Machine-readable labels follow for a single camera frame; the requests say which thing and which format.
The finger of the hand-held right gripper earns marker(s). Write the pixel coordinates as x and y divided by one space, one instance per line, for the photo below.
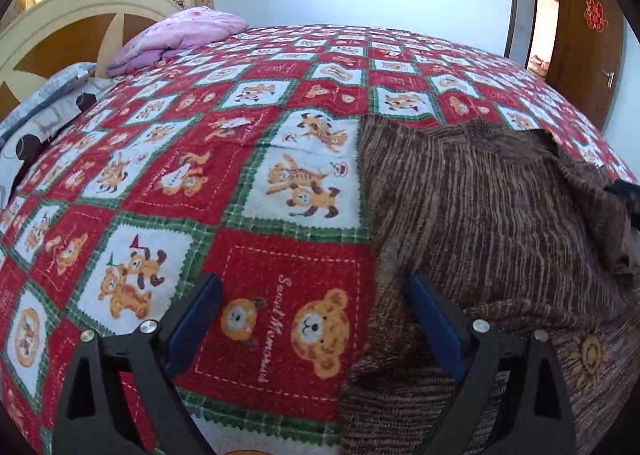
625 192

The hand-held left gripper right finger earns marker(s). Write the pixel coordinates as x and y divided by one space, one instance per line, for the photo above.
435 327

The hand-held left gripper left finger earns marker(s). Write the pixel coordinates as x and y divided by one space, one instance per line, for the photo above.
195 330

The brown striped knit sweater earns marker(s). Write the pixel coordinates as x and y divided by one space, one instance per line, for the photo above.
475 215

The wooden door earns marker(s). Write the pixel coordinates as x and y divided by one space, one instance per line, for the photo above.
580 50

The red bear printed blanket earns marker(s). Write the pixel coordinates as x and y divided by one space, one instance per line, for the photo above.
250 175

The red paper door decoration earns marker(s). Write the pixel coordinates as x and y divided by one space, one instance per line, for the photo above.
595 15

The grey patterned bedding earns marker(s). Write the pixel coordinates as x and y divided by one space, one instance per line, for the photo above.
45 105

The pink quilt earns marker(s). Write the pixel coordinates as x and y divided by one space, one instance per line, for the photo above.
180 32

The wooden bed headboard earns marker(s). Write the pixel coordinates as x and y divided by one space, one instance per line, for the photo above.
65 20

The wooden door frame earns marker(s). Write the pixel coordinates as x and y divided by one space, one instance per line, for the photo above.
512 10

